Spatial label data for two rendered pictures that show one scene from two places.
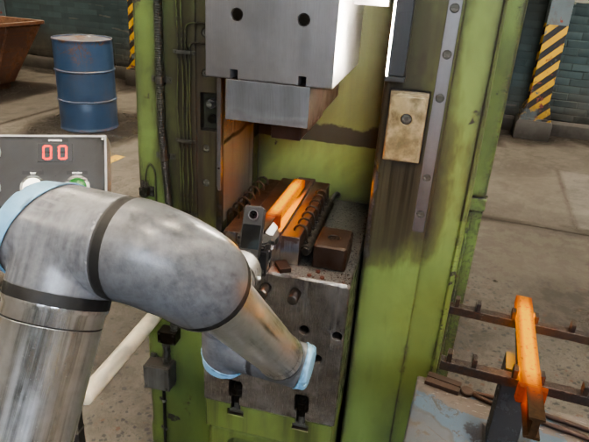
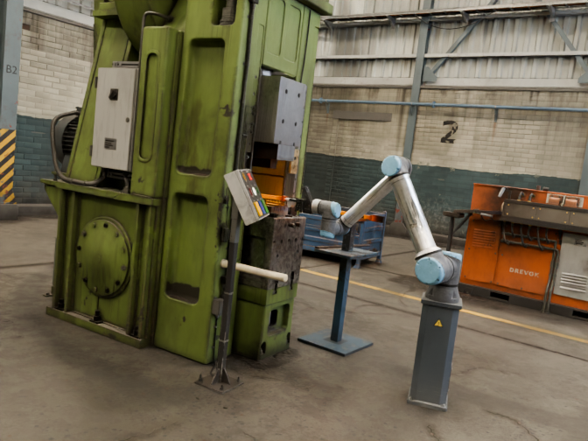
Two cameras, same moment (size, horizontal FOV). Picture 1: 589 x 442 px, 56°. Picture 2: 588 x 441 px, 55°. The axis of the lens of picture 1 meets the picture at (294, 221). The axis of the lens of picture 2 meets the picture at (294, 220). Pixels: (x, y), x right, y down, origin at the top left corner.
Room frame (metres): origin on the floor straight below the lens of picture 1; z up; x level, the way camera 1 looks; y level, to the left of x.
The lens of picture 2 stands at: (0.06, 3.42, 1.28)
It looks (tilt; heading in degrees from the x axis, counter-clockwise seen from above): 6 degrees down; 288
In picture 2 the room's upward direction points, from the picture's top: 7 degrees clockwise
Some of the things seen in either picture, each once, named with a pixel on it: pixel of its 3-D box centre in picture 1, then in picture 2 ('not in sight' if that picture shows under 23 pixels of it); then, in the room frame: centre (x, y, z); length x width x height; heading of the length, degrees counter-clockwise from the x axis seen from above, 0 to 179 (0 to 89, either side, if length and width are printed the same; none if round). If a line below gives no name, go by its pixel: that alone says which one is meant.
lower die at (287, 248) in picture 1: (281, 213); (253, 205); (1.48, 0.04, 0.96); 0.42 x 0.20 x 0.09; 168
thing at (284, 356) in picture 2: not in sight; (269, 356); (1.23, 0.09, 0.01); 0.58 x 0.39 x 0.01; 78
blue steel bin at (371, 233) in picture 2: not in sight; (333, 231); (1.96, -4.08, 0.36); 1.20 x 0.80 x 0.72; 168
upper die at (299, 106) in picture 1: (288, 88); (258, 150); (1.48, 0.04, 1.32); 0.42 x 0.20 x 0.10; 168
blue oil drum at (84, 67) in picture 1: (86, 82); not in sight; (5.67, 2.20, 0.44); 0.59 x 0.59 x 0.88
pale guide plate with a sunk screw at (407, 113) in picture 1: (405, 126); (293, 161); (1.33, -0.25, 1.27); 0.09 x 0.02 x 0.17; 78
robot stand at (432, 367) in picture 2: not in sight; (434, 350); (0.21, 0.18, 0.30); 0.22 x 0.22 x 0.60; 3
